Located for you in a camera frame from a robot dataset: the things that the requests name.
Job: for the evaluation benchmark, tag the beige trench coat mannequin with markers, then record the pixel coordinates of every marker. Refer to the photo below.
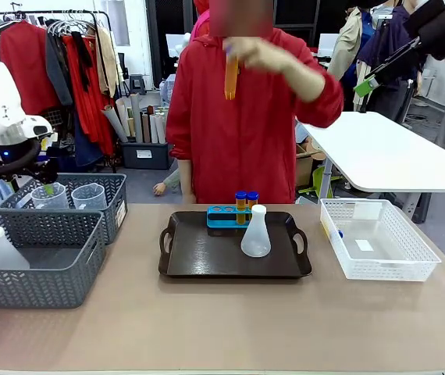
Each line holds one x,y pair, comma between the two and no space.
347,51

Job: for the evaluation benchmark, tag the brown paper roll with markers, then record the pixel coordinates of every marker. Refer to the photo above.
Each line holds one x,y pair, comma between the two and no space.
146,129

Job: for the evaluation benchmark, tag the brown cardboard box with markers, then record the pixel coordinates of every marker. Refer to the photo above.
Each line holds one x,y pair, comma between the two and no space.
303,168

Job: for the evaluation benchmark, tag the blue test tube rack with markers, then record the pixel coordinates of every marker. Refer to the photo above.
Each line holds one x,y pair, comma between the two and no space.
216,220

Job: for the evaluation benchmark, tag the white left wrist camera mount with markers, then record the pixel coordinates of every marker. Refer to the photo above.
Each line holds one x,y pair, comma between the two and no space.
39,127

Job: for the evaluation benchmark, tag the lime green plastic object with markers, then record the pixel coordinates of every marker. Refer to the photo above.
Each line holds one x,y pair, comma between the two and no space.
318,181

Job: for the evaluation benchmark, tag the orange test tube blue cap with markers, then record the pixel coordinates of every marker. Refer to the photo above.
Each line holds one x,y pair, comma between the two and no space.
253,198
241,211
337,233
231,80

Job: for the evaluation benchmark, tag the white monitor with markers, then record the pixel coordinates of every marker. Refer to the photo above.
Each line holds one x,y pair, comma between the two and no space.
328,41

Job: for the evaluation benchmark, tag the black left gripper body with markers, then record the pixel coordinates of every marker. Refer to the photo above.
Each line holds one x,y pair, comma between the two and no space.
45,170

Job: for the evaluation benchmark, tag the black plastic stool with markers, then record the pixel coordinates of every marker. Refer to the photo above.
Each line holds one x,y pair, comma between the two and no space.
136,84

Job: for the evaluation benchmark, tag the dark grey hanging garment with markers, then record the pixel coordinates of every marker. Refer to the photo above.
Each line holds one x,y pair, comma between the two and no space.
56,70

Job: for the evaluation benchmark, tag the dark grey trousers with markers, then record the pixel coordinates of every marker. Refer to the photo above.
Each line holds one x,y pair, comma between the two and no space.
394,101

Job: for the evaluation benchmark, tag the red hanging jacket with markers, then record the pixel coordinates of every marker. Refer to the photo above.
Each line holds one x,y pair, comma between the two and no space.
23,70

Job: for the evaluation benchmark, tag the dark brown serving tray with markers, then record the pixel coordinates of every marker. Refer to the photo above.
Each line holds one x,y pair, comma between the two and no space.
207,258

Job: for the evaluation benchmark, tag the black hanging scarf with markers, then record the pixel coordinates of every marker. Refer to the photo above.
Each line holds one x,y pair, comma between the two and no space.
84,58

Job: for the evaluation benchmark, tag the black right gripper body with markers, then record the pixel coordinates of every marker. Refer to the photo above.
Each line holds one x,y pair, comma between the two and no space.
437,35

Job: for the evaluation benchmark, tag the white plastic lattice basket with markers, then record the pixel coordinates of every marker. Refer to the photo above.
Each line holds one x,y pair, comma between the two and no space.
386,269

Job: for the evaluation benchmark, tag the clear plastic measuring beaker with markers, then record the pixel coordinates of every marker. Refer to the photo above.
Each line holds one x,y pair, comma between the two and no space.
87,197
61,200

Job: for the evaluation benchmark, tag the mannequin arm grey sleeve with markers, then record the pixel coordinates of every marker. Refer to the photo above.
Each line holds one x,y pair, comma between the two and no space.
168,183

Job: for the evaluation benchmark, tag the person's left hand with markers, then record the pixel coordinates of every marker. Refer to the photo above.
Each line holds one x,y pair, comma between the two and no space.
261,52

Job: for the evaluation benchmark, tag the black metal clothes rack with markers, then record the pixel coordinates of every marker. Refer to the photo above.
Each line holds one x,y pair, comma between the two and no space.
50,12

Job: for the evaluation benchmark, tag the person's left forearm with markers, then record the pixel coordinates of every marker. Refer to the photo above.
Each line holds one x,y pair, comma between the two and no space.
304,78

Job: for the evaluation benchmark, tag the beige hanging garment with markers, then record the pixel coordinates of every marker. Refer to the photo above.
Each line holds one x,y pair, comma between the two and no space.
107,62

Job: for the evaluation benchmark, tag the white table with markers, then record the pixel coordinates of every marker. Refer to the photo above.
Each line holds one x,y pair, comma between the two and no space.
382,156

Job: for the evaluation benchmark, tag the red hanging dress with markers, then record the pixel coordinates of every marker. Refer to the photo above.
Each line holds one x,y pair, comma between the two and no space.
90,109

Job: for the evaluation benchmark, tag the dark grey storage bin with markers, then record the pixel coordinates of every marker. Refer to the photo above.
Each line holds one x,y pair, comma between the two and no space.
160,160

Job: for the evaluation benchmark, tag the translucent white conical flask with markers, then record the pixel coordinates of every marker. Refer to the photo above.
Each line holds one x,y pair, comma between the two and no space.
4,254
255,242

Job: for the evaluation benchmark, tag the person in red jacket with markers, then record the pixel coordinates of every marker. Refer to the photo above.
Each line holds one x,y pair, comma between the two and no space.
230,136

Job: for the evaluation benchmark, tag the grey plastic patterned basket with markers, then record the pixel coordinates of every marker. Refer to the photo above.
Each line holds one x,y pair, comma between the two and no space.
50,289
115,203

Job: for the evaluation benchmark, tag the dark blue jeans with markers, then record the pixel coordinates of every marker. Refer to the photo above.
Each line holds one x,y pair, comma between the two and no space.
86,152

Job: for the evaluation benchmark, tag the person's right forearm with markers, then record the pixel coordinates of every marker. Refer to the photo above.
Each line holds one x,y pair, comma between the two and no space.
186,181

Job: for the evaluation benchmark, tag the tall grey paper roll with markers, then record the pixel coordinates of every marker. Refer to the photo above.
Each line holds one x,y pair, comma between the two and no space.
136,117

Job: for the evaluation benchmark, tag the checked grid-pattern garment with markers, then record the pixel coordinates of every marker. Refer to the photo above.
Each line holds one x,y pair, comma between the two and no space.
58,117

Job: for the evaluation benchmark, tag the grey table leg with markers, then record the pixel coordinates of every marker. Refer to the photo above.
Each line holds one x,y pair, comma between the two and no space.
411,207

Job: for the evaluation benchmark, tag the grey slanted paper roll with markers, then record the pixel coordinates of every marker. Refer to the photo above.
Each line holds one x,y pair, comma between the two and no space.
115,125

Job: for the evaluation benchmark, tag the white paper roll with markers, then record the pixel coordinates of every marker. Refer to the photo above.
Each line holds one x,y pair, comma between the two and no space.
154,129
125,117
161,129

